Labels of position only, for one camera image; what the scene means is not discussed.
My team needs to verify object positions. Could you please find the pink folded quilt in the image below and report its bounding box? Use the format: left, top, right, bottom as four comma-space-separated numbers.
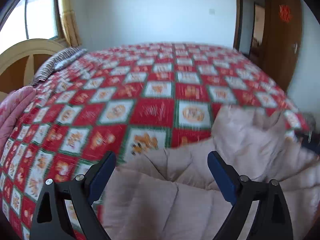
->
0, 86, 37, 151

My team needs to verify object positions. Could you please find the window with frame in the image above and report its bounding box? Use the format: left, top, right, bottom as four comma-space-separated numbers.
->
1, 0, 63, 53

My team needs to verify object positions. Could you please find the white wall switch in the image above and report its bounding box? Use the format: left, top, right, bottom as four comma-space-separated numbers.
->
209, 8, 215, 15

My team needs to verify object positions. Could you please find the cream and brown headboard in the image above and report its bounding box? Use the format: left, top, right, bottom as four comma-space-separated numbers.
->
1, 38, 67, 101

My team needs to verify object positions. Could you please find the light pink quilted down jacket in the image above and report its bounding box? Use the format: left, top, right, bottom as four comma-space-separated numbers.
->
101, 104, 320, 240

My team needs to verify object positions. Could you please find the yellow curtain right of window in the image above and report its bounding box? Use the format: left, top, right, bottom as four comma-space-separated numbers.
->
58, 0, 82, 47

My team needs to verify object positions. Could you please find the striped grey pillow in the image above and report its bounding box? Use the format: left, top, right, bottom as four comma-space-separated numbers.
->
30, 47, 87, 86

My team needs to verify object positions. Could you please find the red double happiness decal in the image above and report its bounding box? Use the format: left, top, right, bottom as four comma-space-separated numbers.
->
279, 4, 292, 23

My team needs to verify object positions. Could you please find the brown wooden door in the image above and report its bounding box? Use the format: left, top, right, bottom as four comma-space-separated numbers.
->
259, 0, 303, 91

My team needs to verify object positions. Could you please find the grey cloth on floor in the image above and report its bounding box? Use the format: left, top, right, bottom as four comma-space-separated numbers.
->
303, 112, 316, 131

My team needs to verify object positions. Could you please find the silver door handle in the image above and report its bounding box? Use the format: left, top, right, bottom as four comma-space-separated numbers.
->
293, 43, 298, 54

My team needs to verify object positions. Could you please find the red patchwork bear bedspread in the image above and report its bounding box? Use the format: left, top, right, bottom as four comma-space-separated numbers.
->
1, 43, 308, 239

